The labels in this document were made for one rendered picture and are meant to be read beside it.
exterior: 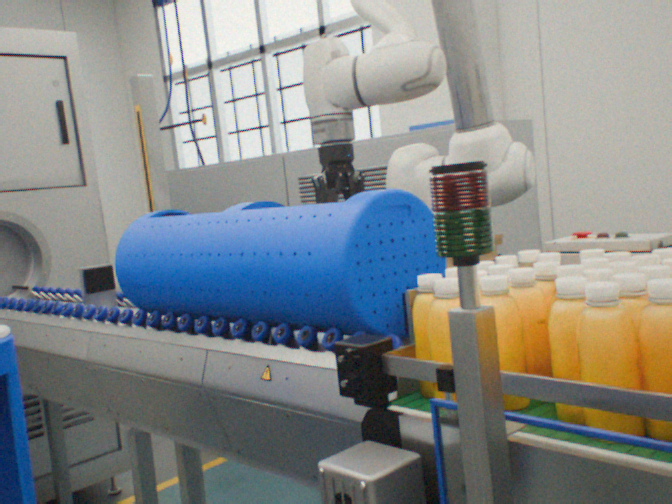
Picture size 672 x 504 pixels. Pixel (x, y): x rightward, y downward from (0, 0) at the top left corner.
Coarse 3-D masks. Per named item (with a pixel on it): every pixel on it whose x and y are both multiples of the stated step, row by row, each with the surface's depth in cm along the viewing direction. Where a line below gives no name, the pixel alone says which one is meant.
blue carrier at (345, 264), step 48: (384, 192) 136; (144, 240) 184; (192, 240) 167; (240, 240) 153; (288, 240) 142; (336, 240) 131; (384, 240) 136; (432, 240) 145; (144, 288) 184; (192, 288) 167; (240, 288) 153; (288, 288) 141; (336, 288) 131; (384, 288) 135
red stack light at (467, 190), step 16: (432, 176) 80; (448, 176) 78; (464, 176) 78; (480, 176) 79; (432, 192) 80; (448, 192) 79; (464, 192) 78; (480, 192) 79; (432, 208) 81; (448, 208) 79; (464, 208) 78
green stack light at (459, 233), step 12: (444, 216) 79; (456, 216) 78; (468, 216) 78; (480, 216) 79; (444, 228) 79; (456, 228) 79; (468, 228) 78; (480, 228) 79; (444, 240) 80; (456, 240) 79; (468, 240) 78; (480, 240) 79; (492, 240) 80; (444, 252) 80; (456, 252) 79; (468, 252) 79; (480, 252) 79
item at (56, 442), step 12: (48, 408) 291; (48, 420) 293; (60, 420) 294; (48, 432) 294; (60, 432) 294; (48, 444) 295; (60, 444) 294; (60, 456) 294; (60, 468) 294; (60, 480) 294; (60, 492) 294
